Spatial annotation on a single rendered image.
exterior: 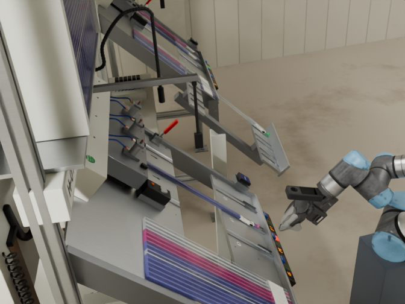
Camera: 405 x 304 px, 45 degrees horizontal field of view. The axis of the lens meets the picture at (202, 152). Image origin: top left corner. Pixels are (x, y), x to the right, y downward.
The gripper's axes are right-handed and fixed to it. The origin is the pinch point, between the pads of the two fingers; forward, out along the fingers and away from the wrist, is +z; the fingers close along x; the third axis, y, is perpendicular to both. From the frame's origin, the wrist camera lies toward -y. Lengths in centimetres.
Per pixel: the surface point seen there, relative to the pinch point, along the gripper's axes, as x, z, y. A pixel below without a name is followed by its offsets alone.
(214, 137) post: 47, 3, -16
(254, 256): -16.2, 5.1, -12.7
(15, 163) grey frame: -53, -11, -91
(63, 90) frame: -38, -19, -89
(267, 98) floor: 230, 15, 91
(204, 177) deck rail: 19.0, 7.5, -23.5
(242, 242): -12.5, 5.1, -16.4
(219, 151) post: 47.1, 7.1, -10.6
